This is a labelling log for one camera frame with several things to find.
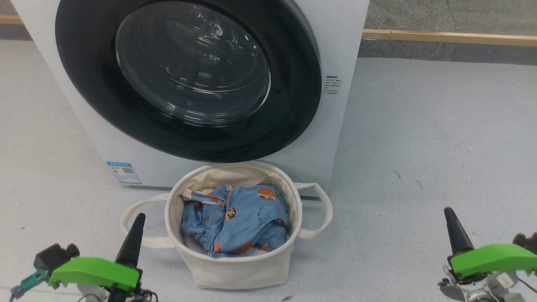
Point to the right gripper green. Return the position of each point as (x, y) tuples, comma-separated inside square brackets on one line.
[(491, 258)]

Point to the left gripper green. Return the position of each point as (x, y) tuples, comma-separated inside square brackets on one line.
[(96, 272)]

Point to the blue cartoon print garment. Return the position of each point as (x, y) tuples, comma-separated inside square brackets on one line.
[(243, 222)]

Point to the cream canvas laundry basket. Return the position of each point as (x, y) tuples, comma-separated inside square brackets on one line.
[(235, 272)]

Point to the white front-load washing machine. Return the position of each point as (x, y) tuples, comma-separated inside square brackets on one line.
[(340, 42)]

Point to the white cloth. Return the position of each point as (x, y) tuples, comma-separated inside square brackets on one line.
[(195, 245)]

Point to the blue energy label sticker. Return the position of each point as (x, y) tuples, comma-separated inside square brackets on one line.
[(123, 173)]

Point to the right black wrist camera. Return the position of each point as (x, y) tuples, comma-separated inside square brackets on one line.
[(526, 241)]

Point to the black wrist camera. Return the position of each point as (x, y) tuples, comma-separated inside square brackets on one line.
[(526, 241), (52, 253)]

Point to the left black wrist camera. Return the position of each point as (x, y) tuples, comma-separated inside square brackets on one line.
[(52, 253)]

